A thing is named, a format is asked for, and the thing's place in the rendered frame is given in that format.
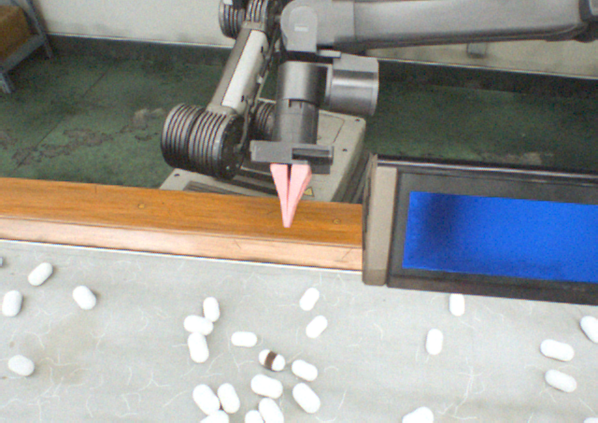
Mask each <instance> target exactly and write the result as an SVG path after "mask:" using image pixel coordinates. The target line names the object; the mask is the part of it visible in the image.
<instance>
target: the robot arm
mask: <svg viewBox="0 0 598 423"><path fill-rule="evenodd" d="M280 29H282V35H283V42H284V45H285V48H286V49H287V53H288V62H286V63H284V64H281V65H280V66H279V67H278V81H277V91H276V103H275V114H274V125H273V136H272V142H265V141H251V142H249V153H251V154H252V157H251V161H252V163H258V164H271V166H270V167H271V171H272V175H273V178H274V180H275V183H276V186H277V190H278V196H279V199H280V205H281V213H282V221H283V226H285V227H291V225H292V218H293V215H294V212H295V208H296V206H297V204H298V201H299V199H301V197H302V195H303V193H304V191H305V190H306V186H307V184H308V182H309V180H310V178H311V174H312V175H330V165H334V157H335V147H334V146H325V145H318V143H316V142H318V129H319V116H320V94H321V82H322V77H326V85H325V97H324V104H325V105H328V112H337V113H349V114H362V115H374V112H375V109H376V104H377V90H378V62H377V61H376V60H375V59H370V58H369V57H368V56H367V57H364V56H358V55H351V54H346V53H352V52H359V51H363V50H367V49H387V48H403V47H419V46H435V45H451V44H466V43H478V44H483V43H499V42H514V41H534V40H546V41H547V42H560V41H573V40H575V41H577V42H580V43H591V42H593V41H596V40H598V0H293V1H291V2H290V3H289V4H288V5H287V6H285V8H284V10H283V12H282V16H280Z"/></svg>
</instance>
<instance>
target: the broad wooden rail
mask: <svg viewBox="0 0 598 423"><path fill-rule="evenodd" d="M0 239H4V241H15V242H25V243H37V244H48V245H58V246H71V247H90V248H102V249H113V250H124V251H135V252H147V253H157V254H169V256H180V257H191V258H203V259H213V260H225V261H246V262H258V263H270V264H280V265H291V266H304V267H314V268H325V270H337V271H348V272H359V273H361V272H362V204H339V203H338V202H325V201H312V200H299V201H298V204H297V206H296V208H295V212H294V215H293V218H292V225H291V227H285V226H283V221H282V213H281V205H280V199H279V198H274V197H261V196H248V195H233V194H229V195H223V194H218V193H209V192H196V191H184V190H158V189H146V188H133V187H121V186H108V185H95V184H82V183H70V182H57V181H45V180H32V179H19V178H7V177H0Z"/></svg>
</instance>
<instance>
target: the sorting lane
mask: <svg viewBox="0 0 598 423"><path fill-rule="evenodd" d="M0 257H1V258H2V264H1V266H0V423H199V422H200V421H201V420H203V419H204V418H207V417H208V416H210V415H207V414H204V413H203V412H202V410H201V409H200V407H199V405H198V404H197V403H196V401H195V400H194V398H193V392H194V390H195V389H196V388H197V386H198V385H202V384H204V385H206V386H207V387H210V389H211V390H212V391H213V392H214V394H215V395H216V396H217V397H218V399H219V401H220V408H219V410H218V411H223V412H224V413H226V414H227V415H228V417H229V423H246V420H245V419H246V415H247V413H248V412H250V411H257V412H259V404H260V401H261V400H262V399H264V398H269V397H267V396H264V395H261V394H258V393H255V392H254V391H253V390H252V388H251V380H252V378H253V377H254V376H255V375H257V374H263V375H266V376H268V377H271V378H274V379H277V381H278V382H279V383H280V384H282V386H283V392H282V394H280V395H279V396H278V397H277V398H275V399H272V398H271V399H272V400H274V401H275V404H276V405H277V407H278V409H279V411H280V413H282V414H283V416H284V421H283V423H402V420H403V418H404V416H406V415H407V414H411V413H413V412H415V411H416V410H418V409H419V408H421V407H422V406H424V407H427V409H430V410H431V411H432V413H433V415H434V422H433V423H584V421H585V420H586V419H587V418H589V417H596V418H598V344H595V343H594V342H592V341H591V339H590V337H589V336H588V334H587V333H585V331H584V330H583V329H582V327H581V320H582V319H583V318H584V317H585V316H591V317H594V318H596V320H598V306H586V305H575V304H564V303H543V302H533V301H522V300H511V299H500V298H490V297H478V296H468V295H463V298H464V313H463V314H462V315H461V316H454V315H452V314H451V313H450V311H449V297H450V295H451V294H447V293H435V292H425V291H414V290H403V289H388V287H387V286H386V284H385V285H384V286H382V288H379V287H378V286H368V285H365V284H364V283H363V282H362V273H359V272H348V271H337V270H325V268H314V267H304V266H291V265H280V264H270V263H258V262H246V261H225V260H213V259H203V258H191V257H180V256H169V254H157V253H147V252H135V251H124V250H113V249H102V248H90V247H71V246H58V245H48V244H37V243H25V242H15V241H4V239H0ZM42 263H48V264H50V265H51V266H52V273H51V274H50V276H49V277H47V278H46V279H45V281H44V282H43V283H42V284H41V285H38V286H34V285H31V284H30V283H29V279H28V276H29V274H30V273H32V272H33V271H34V269H35V268H36V267H37V266H38V265H41V264H42ZM80 286H84V287H86V288H88V289H89V291H91V292H92V293H93V295H94V297H95V299H96V304H95V306H94V307H93V308H91V309H82V308H81V307H80V306H79V305H78V303H77V302H76V301H75V299H74V295H73V293H74V290H75V289H76V288H77V287H80ZM308 289H316V290H317V291H318V292H319V294H320V297H319V299H318V300H317V301H315V304H314V305H313V307H312V308H311V309H310V310H304V309H303V308H302V307H301V305H299V302H301V299H302V298H303V296H304V295H305V294H306V291H307V290H308ZM13 290H16V291H18V292H19V293H20V294H21V308H20V311H19V313H18V314H17V315H15V316H13V317H8V316H6V315H4V314H3V313H2V305H3V300H4V297H5V295H6V294H8V293H9V292H10V291H13ZM210 297H211V298H214V299H216V300H217V301H218V303H219V309H220V317H219V318H218V319H217V320H216V321H211V322H212V331H211V332H210V333H209V334H207V335H204V336H205V338H206V346H207V350H208V356H207V358H206V359H205V360H204V361H202V362H197V361H195V360H193V359H192V358H191V355H190V349H189V347H188V338H189V336H190V335H191V334H192V333H193V332H189V331H187V330H186V329H185V326H184V321H185V319H186V318H187V317H188V316H192V315H194V316H198V317H205V312H204V301H205V299H207V298H210ZM317 316H324V317H325V318H326V319H327V327H326V328H325V329H324V330H323V331H322V332H321V334H320V335H319V336H316V337H309V336H308V335H307V334H306V327H307V326H308V325H309V324H310V323H311V322H312V319H313V318H314V317H317ZM431 330H438V331H440V332H441V334H443V343H442V344H441V350H440V352H439V353H438V354H435V355H433V354H431V353H429V352H428V350H427V348H426V344H427V337H428V333H429V331H431ZM237 331H247V332H253V333H254V334H255V335H256V337H257V342H256V344H255V345H254V346H252V347H244V346H236V345H234V344H233V341H232V336H233V334H234V333H235V332H237ZM546 340H552V341H555V342H558V343H562V344H567V345H569V346H571V347H572V349H573V352H574V355H573V357H572V358H571V359H570V360H568V361H562V360H557V358H554V359H553V358H552V357H548V356H546V355H544V354H543V353H542V351H541V348H540V346H541V344H542V343H543V342H544V341H546ZM266 349H268V350H272V351H274V352H276V353H278V354H279V355H280V356H281V357H283V358H284V359H285V366H284V368H283V369H281V370H279V371H275V370H272V369H269V368H267V367H265V366H263V365H262V364H261V363H260V362H259V355H260V353H261V352H262V351H263V350H266ZM17 355H20V356H23V357H25V358H27V359H29V360H31V361H32V362H33V363H34V365H35V369H34V371H33V372H32V373H31V374H29V375H20V374H17V373H15V372H13V371H11V370H10V369H9V366H8V363H9V360H10V359H11V358H12V357H14V356H17ZM297 360H302V361H304V362H306V363H308V364H310V365H312V366H314V367H315V368H316V370H318V376H316V377H315V378H314V380H313V381H306V379H305V378H304V377H302V376H300V375H297V374H295V373H294V372H293V371H292V365H293V363H294V362H295V361H297ZM549 370H557V371H559V372H562V373H564V374H568V375H570V376H572V377H573V378H574V379H575V382H576V388H575V390H573V391H571V392H567V391H564V390H561V389H559V388H555V387H553V386H551V385H549V384H548V383H547V381H546V377H545V375H546V372H547V371H549ZM224 383H225V384H229V385H231V386H233V387H234V389H235V393H236V395H237V397H238V399H239V402H240V404H239V408H238V410H237V411H236V412H234V413H232V414H230V413H227V412H226V411H224V410H223V408H222V406H221V400H220V398H219V396H218V389H219V387H220V386H221V385H224ZM298 384H306V385H307V386H308V387H309V388H310V389H311V390H312V391H313V392H314V393H315V394H316V395H318V397H319V398H320V409H319V410H318V411H316V412H314V413H309V412H307V411H306V410H305V409H304V408H303V407H302V406H301V405H300V404H298V402H297V400H296V399H295V398H294V397H293V395H292V391H293V389H294V387H295V386H296V385H298ZM259 413H260V412H259Z"/></svg>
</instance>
